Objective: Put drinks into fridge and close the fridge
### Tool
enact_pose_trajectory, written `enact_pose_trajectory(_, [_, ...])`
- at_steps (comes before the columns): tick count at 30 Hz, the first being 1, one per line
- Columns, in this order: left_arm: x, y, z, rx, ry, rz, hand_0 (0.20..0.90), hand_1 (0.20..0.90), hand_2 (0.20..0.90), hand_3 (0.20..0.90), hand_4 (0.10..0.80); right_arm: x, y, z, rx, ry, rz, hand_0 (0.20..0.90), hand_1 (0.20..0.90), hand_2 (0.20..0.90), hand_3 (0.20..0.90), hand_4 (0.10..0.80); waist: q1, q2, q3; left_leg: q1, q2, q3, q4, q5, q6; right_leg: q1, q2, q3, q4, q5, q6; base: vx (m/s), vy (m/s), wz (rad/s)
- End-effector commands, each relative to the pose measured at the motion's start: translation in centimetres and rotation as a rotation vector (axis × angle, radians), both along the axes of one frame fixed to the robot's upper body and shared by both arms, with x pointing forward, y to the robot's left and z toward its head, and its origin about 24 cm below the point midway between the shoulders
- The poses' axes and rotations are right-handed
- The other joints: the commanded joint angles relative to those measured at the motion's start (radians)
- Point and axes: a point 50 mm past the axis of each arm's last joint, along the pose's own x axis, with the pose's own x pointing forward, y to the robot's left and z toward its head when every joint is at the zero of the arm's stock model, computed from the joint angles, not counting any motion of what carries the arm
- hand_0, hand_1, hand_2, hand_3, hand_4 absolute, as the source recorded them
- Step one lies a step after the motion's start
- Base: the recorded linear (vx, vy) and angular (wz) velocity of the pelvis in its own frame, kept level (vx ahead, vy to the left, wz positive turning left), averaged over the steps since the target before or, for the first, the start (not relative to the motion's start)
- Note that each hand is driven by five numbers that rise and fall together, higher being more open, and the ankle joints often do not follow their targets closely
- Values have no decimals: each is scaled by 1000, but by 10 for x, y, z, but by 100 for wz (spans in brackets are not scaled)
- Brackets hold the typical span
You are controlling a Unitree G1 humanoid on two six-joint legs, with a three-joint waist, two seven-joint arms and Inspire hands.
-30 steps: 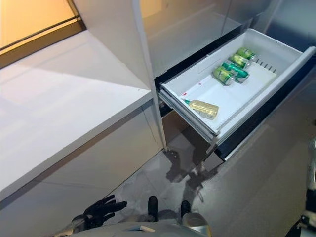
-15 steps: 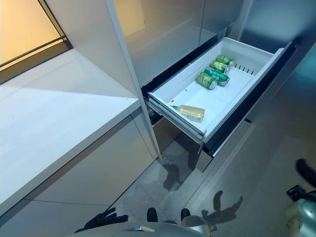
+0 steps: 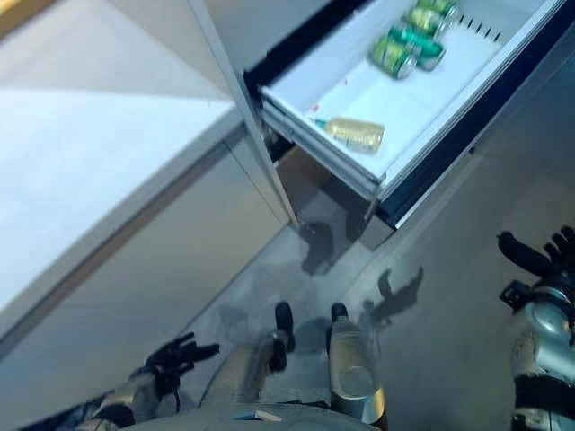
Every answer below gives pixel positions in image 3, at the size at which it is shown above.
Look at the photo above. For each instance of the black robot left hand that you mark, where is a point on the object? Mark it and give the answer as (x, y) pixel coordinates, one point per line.
(175, 359)

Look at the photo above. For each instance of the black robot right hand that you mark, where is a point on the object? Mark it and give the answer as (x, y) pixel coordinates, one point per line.
(525, 253)

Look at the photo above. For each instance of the yellow drink bottle white cap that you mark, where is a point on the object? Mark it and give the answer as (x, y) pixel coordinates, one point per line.
(355, 132)

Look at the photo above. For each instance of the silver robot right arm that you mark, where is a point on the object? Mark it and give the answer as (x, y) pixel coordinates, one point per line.
(545, 323)

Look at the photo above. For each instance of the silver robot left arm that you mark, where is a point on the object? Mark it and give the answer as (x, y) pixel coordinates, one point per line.
(121, 399)

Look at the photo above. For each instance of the white fridge drawer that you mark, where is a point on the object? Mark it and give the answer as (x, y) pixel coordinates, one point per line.
(404, 112)

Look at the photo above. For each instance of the grey robot torso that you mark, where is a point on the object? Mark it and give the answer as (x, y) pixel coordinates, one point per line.
(251, 415)

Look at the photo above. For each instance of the black robot left foot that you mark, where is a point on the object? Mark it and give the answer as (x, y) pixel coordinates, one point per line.
(284, 321)

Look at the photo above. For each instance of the black robot foot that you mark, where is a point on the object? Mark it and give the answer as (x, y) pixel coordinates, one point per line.
(339, 313)
(284, 321)

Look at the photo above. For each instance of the black robot right foot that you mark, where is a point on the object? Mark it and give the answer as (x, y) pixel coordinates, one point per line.
(339, 313)

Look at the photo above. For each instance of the dark green drink can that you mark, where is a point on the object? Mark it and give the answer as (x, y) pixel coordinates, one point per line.
(420, 45)

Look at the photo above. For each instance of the light green drink can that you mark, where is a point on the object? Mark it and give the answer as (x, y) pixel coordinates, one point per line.
(424, 20)
(438, 8)
(391, 56)

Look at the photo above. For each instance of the white low bench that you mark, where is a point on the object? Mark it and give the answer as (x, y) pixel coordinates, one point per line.
(90, 134)

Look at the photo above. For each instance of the white tall cabinet panel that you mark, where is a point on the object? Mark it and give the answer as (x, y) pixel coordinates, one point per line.
(233, 54)

